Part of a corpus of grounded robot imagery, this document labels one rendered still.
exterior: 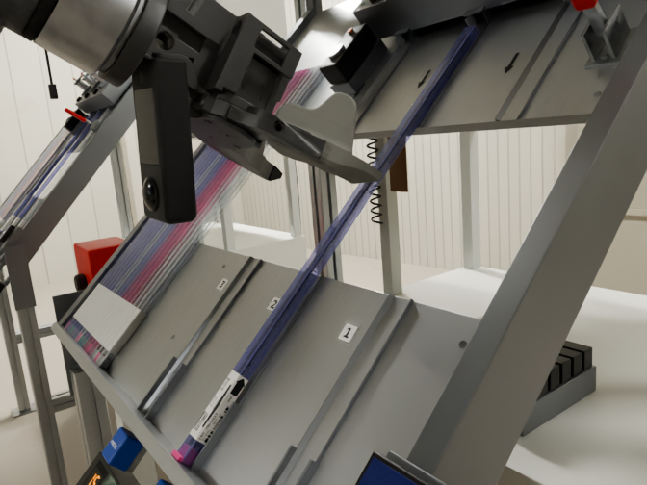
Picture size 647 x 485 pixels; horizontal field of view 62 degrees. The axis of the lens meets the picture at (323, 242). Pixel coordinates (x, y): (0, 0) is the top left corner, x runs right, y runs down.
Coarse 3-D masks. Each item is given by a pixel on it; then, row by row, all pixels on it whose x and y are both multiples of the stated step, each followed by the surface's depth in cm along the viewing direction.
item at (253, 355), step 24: (456, 48) 56; (432, 96) 55; (408, 120) 53; (384, 168) 52; (360, 192) 51; (336, 240) 49; (312, 264) 48; (288, 288) 48; (288, 312) 47; (264, 336) 46; (240, 360) 46; (192, 456) 43
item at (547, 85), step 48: (528, 0) 56; (624, 0) 46; (432, 48) 62; (480, 48) 56; (528, 48) 50; (576, 48) 46; (384, 96) 63; (480, 96) 50; (528, 96) 46; (576, 96) 42
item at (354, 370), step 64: (192, 256) 69; (192, 320) 59; (256, 320) 51; (320, 320) 45; (384, 320) 40; (448, 320) 36; (128, 384) 59; (192, 384) 51; (256, 384) 45; (320, 384) 40; (384, 384) 36; (256, 448) 40; (320, 448) 37; (384, 448) 33
